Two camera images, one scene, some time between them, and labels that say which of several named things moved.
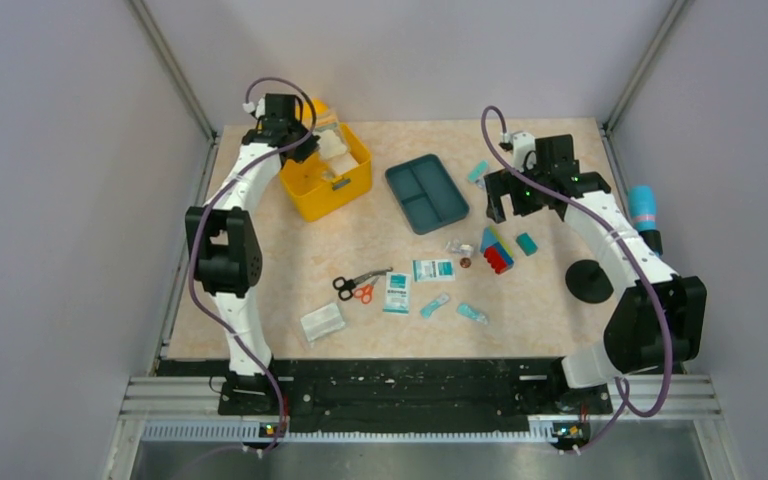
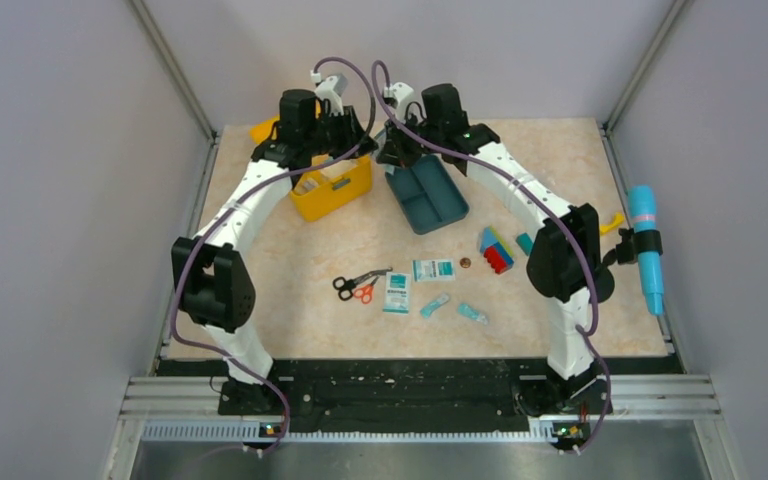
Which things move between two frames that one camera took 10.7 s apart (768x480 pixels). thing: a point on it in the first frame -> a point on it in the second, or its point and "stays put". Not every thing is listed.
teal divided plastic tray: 426,194 stays put
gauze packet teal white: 433,270 stays put
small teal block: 527,245 stays put
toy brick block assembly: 495,250 stays put
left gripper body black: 304,150 -> 337,133
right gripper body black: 524,198 -> 406,147
